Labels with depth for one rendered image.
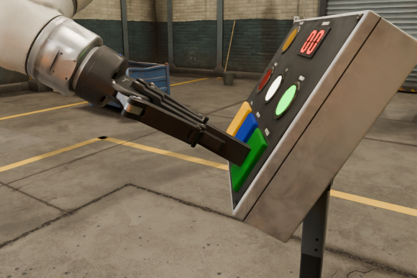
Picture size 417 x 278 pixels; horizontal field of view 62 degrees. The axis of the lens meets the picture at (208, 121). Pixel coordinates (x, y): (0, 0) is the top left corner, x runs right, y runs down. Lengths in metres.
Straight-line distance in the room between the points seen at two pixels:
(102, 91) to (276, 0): 8.29
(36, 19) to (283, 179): 0.35
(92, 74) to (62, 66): 0.03
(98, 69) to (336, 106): 0.28
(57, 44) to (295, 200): 0.34
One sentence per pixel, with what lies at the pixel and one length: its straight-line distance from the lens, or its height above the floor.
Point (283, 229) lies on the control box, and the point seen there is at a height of 0.94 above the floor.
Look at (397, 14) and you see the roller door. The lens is 7.98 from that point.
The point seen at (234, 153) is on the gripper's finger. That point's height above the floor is 1.02.
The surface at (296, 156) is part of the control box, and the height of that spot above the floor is 1.04.
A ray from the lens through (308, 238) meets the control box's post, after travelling 0.65.
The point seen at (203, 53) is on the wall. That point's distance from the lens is 9.62.
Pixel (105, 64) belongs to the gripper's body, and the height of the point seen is 1.14.
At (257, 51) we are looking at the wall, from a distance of 8.83.
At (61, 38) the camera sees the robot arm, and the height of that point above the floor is 1.17.
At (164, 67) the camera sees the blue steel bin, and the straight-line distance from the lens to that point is 5.32.
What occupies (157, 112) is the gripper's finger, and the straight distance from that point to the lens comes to 0.42.
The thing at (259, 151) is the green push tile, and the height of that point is 1.03.
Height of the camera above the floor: 1.18
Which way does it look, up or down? 15 degrees down
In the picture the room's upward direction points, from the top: straight up
